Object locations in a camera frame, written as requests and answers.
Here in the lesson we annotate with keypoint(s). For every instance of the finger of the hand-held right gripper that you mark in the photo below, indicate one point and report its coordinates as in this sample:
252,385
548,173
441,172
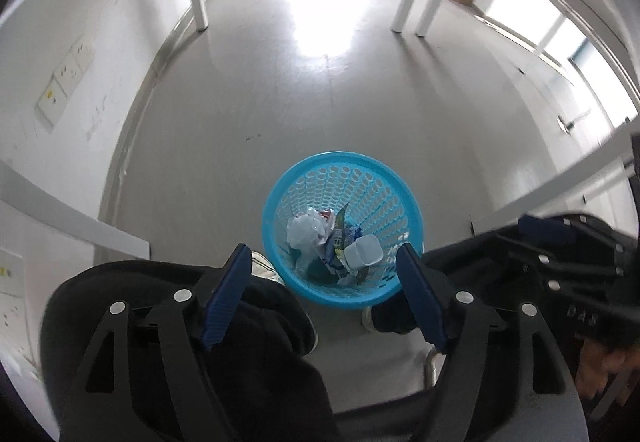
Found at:
530,254
547,228

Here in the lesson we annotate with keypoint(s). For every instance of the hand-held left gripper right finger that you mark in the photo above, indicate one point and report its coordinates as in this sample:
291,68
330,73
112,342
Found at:
420,294

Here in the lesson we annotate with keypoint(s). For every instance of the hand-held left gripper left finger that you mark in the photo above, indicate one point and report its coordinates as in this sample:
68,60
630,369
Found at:
227,294

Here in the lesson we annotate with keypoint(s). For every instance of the white plastic cup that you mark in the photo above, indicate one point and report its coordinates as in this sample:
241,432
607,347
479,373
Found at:
365,252

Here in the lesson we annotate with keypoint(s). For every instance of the blue green snack packet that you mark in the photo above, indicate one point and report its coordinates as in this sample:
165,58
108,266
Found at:
340,239

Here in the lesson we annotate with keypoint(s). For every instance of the white red-print plastic bag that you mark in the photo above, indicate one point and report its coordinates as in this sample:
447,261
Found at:
305,229

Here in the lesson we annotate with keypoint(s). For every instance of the blue perforated plastic basket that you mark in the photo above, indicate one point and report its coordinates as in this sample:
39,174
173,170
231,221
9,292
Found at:
345,182

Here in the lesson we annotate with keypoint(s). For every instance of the person's right hand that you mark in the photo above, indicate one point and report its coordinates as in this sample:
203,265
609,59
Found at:
600,364

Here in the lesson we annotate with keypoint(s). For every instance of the person's left shoe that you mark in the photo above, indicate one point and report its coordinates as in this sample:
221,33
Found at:
265,267

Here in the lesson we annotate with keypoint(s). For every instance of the person's shoe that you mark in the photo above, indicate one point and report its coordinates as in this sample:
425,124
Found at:
265,267
367,319

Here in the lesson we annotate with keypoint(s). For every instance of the person's right shoe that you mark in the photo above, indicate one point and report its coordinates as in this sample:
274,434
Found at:
367,319

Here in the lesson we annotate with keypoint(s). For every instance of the person's left leg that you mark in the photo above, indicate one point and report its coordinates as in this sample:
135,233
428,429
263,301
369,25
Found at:
270,372

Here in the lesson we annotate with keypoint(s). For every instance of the white wall socket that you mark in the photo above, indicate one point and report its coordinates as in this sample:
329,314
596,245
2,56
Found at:
51,101
82,54
10,272
9,322
66,79

